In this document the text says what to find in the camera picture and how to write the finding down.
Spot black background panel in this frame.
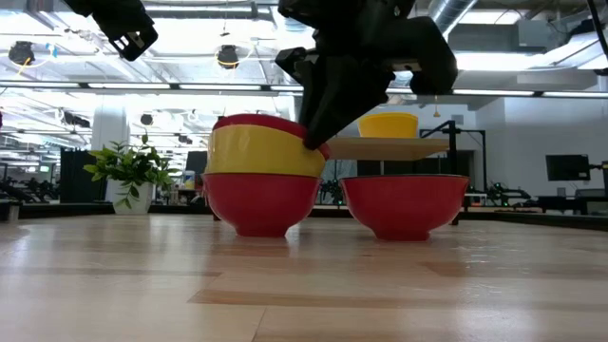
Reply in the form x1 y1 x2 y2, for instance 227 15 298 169
184 150 209 175

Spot black metal shelf support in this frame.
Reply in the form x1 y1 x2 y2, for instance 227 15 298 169
420 120 488 227

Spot black table edge rail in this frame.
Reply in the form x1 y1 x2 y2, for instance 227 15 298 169
0 202 608 233

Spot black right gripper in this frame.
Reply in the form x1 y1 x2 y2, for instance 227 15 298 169
275 0 460 151

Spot red bowl floral inside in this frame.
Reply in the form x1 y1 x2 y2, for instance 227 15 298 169
339 174 471 242
212 113 333 162
202 171 323 238

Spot silver ceiling air duct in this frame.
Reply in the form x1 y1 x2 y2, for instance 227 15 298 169
427 0 479 34

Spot small grey metal post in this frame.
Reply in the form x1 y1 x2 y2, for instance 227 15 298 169
0 199 21 222

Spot black partition panel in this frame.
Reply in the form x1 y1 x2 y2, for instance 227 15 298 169
60 150 106 204

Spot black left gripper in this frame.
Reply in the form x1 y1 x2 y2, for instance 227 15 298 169
92 0 161 63

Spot black computer monitor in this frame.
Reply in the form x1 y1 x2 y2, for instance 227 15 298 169
544 154 592 182

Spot background robot arms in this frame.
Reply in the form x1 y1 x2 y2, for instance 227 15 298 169
0 176 61 203

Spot green plant white pot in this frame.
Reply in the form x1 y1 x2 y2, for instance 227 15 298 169
83 132 181 216

